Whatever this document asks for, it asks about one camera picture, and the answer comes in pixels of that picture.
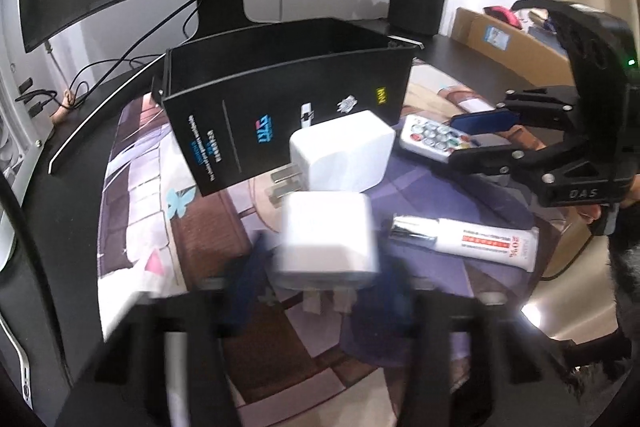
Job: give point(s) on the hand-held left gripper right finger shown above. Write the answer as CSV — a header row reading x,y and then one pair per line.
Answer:
x,y
395,287

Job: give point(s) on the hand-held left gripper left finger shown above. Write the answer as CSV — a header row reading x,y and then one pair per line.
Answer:
x,y
245,277

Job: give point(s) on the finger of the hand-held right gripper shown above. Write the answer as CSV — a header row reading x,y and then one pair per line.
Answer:
x,y
482,121
500,159

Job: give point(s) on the white remote control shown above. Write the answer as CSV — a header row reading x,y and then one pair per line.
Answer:
x,y
425,137

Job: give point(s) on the small white charger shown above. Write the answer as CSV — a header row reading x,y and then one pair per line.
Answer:
x,y
325,242

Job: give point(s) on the white squeeze tube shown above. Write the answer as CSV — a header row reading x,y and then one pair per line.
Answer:
x,y
480,242

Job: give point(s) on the large white charger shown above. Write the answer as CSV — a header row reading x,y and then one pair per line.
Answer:
x,y
345,152

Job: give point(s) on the black cardboard box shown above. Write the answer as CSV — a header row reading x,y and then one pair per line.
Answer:
x,y
240,107

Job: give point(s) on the black desktop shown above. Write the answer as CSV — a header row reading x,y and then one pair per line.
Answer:
x,y
65,217

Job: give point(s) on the person's right hand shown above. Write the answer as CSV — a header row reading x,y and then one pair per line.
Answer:
x,y
587,213

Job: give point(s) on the brown cardboard box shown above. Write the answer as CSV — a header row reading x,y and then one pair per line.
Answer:
x,y
530,52

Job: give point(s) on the red fabric item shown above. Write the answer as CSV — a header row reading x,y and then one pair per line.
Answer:
x,y
500,13

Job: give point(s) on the printed desk mat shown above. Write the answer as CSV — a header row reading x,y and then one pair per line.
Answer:
x,y
150,187

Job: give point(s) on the white computer case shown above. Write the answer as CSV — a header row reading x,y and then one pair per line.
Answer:
x,y
10,117

